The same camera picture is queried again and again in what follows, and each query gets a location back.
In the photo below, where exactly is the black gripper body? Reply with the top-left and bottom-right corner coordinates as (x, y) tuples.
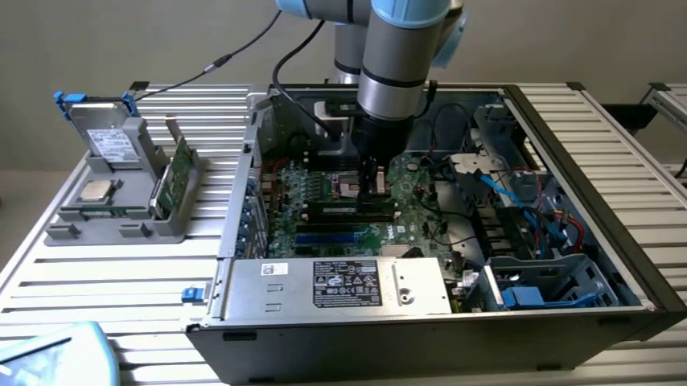
(355, 113), (415, 162)

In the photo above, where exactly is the black RAM slot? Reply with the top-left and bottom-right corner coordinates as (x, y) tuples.
(305, 213), (397, 223)

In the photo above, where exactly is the CPU socket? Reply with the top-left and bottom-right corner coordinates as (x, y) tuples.
(320, 170), (388, 201)

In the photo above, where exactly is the green motherboard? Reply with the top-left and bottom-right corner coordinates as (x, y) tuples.
(256, 154), (469, 282)

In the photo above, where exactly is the black expansion slot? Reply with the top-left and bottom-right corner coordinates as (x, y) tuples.
(296, 224), (361, 235)

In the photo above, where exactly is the blue expansion slot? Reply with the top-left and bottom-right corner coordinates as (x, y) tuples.
(293, 234), (360, 245)

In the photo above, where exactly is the silver power supply unit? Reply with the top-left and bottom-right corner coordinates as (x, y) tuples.
(221, 257), (452, 318)

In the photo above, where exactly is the green graphics card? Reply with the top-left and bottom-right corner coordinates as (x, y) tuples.
(149, 115), (197, 221)

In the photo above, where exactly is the grey disk bay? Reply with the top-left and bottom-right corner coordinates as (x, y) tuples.
(480, 253), (630, 314)

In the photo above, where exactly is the black open PC case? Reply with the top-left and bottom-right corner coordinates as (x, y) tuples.
(184, 82), (687, 385)

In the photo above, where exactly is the blue case latch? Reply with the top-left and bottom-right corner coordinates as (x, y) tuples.
(180, 284), (208, 303)

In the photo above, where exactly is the hard disk blue carrier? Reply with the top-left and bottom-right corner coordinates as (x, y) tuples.
(52, 91), (140, 165)

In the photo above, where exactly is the grey parts rack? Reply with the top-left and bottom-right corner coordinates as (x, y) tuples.
(41, 116), (212, 247)

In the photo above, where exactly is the silver CPU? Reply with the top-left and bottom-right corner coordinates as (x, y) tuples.
(76, 179), (119, 203)

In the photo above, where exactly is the metal slat side table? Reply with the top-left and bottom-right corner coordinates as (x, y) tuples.
(642, 82), (687, 136)

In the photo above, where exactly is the light blue plastic object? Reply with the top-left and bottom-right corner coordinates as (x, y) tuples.
(0, 320), (124, 386)

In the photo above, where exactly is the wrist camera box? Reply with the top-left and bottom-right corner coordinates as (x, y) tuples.
(312, 100), (361, 157)

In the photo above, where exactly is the thick black cable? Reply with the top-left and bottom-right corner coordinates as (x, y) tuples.
(271, 18), (344, 142)

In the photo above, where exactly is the blue wire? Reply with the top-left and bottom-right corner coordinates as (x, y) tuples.
(469, 169), (564, 247)

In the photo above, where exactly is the black cable with connector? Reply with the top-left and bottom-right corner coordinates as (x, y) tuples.
(132, 10), (284, 104)

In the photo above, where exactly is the red wire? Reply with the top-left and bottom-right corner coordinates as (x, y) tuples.
(556, 207), (592, 246)

